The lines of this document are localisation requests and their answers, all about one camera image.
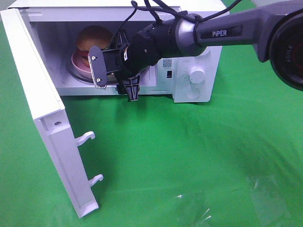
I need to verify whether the warning label with QR code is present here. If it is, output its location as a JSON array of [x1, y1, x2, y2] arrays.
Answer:
[[162, 58, 173, 69]]

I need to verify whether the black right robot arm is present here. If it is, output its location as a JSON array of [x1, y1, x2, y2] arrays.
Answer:
[[102, 0, 303, 100]]

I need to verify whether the black cable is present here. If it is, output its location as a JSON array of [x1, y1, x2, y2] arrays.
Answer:
[[111, 0, 242, 48]]

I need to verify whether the burger with tomato and lettuce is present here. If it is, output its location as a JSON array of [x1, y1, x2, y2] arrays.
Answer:
[[76, 26, 113, 60]]

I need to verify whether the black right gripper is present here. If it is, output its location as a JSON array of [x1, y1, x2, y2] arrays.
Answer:
[[104, 30, 142, 101]]

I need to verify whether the white microwave door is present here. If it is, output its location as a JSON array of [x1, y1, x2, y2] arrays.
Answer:
[[1, 8, 103, 218]]

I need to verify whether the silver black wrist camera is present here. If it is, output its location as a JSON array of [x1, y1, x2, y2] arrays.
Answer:
[[88, 46, 119, 89]]

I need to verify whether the pink round plate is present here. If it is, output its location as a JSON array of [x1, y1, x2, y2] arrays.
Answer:
[[71, 51, 92, 79]]

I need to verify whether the round white door button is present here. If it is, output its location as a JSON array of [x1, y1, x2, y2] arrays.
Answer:
[[186, 88, 200, 100]]

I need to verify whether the white microwave knob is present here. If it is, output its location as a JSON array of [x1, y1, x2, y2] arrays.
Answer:
[[188, 67, 205, 84]]

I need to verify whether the white microwave oven body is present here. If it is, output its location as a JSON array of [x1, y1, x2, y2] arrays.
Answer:
[[1, 0, 221, 103]]

